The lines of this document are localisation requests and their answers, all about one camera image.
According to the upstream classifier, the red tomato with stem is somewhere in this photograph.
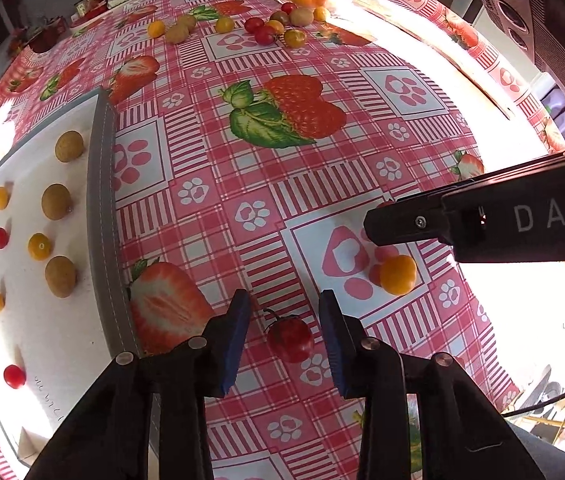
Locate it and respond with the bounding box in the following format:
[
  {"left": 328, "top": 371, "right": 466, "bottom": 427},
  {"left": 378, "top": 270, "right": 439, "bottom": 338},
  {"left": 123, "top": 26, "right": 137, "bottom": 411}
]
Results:
[{"left": 262, "top": 309, "right": 314, "bottom": 364}]

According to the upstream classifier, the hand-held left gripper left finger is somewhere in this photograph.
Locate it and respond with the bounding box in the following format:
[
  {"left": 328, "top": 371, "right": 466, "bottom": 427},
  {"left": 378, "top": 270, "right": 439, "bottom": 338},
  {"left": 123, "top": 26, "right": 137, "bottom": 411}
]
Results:
[{"left": 25, "top": 289, "right": 252, "bottom": 480}]

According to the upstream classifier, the white tray with grey rim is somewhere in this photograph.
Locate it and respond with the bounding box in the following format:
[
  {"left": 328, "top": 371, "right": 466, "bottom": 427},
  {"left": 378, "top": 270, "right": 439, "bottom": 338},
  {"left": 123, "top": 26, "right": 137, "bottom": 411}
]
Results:
[{"left": 0, "top": 86, "right": 143, "bottom": 466}]

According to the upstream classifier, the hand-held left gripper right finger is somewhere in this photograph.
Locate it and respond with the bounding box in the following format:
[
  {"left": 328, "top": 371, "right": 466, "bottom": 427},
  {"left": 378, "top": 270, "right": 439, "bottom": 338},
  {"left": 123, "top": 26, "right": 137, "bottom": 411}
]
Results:
[{"left": 318, "top": 289, "right": 548, "bottom": 480}]

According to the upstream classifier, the black cable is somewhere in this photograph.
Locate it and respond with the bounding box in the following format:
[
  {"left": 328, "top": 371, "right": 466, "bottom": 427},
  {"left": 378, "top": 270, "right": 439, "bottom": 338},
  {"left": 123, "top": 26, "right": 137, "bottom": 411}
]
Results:
[{"left": 501, "top": 377, "right": 565, "bottom": 417}]

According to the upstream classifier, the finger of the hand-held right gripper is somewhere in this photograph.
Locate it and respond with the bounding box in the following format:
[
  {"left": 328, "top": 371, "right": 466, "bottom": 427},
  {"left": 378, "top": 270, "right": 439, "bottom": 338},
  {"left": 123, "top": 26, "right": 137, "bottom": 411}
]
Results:
[{"left": 364, "top": 192, "right": 455, "bottom": 249}]

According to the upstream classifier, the long wooden strip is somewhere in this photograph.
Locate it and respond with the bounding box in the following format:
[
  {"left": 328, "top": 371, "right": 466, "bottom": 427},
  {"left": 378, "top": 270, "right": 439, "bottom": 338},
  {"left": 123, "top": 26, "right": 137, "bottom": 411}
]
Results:
[{"left": 352, "top": 0, "right": 520, "bottom": 120}]

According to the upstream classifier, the low cabinet with red decor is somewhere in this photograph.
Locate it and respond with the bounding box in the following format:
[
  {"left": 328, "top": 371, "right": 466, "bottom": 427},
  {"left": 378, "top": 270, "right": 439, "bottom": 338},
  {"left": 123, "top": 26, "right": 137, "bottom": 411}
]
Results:
[{"left": 10, "top": 16, "right": 69, "bottom": 56}]

